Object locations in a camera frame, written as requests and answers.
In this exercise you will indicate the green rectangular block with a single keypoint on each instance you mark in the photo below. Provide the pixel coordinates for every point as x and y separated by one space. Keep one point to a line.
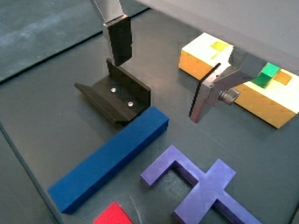
266 75

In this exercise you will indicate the yellow slotted board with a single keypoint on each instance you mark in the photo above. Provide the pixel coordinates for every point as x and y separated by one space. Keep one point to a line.
275 103

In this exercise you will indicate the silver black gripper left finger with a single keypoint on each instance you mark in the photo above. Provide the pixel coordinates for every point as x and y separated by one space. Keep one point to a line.
116 28

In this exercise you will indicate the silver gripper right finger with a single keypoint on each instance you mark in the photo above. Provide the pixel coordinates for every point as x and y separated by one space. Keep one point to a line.
217 86

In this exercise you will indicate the blue rectangular block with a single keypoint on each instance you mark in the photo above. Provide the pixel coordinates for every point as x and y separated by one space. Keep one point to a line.
74 189

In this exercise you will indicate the purple puzzle piece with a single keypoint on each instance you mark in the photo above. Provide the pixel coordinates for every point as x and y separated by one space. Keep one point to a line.
209 188

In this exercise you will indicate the red puzzle piece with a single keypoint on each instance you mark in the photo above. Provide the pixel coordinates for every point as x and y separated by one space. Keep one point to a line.
114 215

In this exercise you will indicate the black angle bracket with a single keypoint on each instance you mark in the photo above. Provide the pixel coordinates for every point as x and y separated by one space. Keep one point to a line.
120 96

